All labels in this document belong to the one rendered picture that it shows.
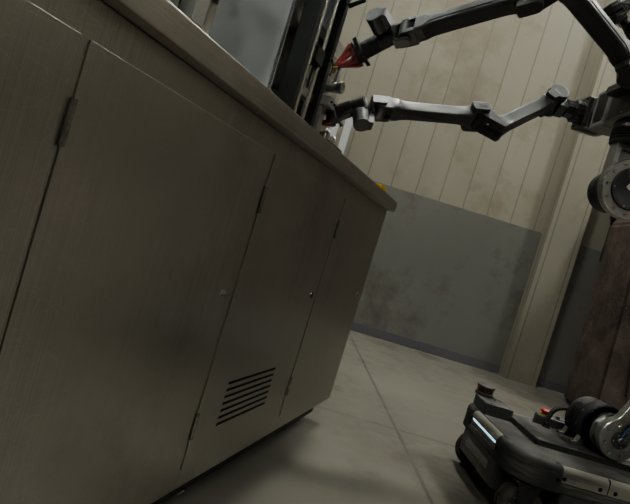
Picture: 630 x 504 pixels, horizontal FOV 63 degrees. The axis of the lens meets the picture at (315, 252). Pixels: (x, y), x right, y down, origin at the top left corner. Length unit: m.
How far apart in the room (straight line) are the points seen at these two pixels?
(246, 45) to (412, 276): 3.30
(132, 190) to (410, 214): 3.93
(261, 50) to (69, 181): 0.99
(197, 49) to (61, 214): 0.28
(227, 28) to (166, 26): 0.94
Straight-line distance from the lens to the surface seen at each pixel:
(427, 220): 4.58
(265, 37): 1.57
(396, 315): 4.58
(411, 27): 1.74
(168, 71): 0.76
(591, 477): 1.87
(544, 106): 2.20
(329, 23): 1.54
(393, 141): 4.60
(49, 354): 0.73
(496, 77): 4.96
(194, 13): 0.85
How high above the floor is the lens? 0.68
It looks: 1 degrees down
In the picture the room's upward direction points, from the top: 17 degrees clockwise
